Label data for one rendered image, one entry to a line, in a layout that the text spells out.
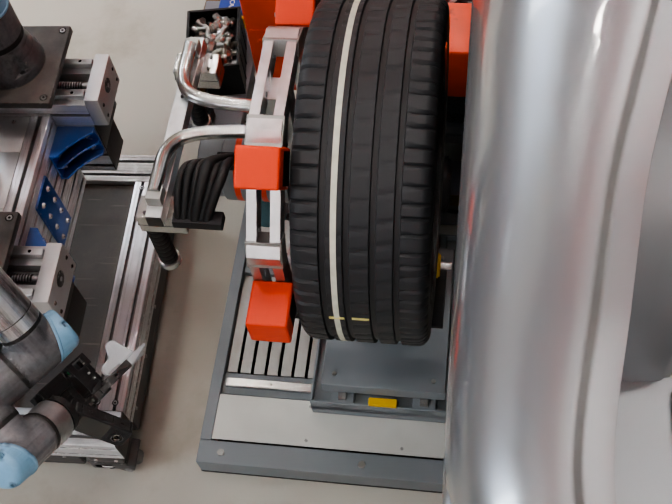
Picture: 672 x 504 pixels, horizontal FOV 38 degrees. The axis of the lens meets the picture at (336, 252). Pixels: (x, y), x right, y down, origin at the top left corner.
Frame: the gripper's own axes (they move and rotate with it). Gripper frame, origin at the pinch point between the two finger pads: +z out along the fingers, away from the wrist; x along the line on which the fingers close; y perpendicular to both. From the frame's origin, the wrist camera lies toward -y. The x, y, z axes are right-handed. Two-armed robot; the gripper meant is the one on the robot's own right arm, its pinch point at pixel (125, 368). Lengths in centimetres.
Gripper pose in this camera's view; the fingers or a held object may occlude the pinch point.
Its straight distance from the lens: 181.4
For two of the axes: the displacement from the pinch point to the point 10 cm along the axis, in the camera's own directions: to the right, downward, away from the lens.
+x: -6.5, 5.8, 4.9
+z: 3.1, -3.8, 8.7
